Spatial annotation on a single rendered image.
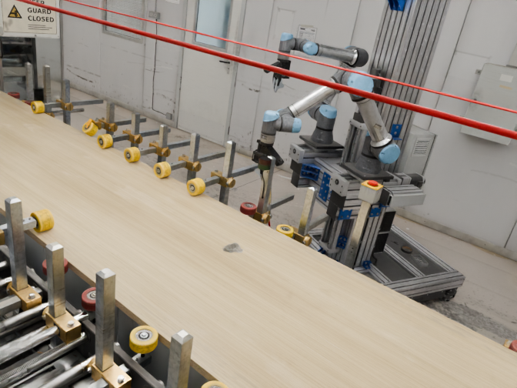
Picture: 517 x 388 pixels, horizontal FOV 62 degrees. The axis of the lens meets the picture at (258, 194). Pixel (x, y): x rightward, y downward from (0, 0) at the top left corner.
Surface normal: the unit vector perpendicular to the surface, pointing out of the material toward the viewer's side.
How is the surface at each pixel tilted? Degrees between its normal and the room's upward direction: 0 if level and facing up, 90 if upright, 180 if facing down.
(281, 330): 0
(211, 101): 90
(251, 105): 90
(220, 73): 90
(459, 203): 90
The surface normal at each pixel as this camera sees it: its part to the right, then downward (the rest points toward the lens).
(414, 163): 0.42, 0.44
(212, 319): 0.16, -0.90
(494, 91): -0.56, 0.25
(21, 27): 0.78, 0.37
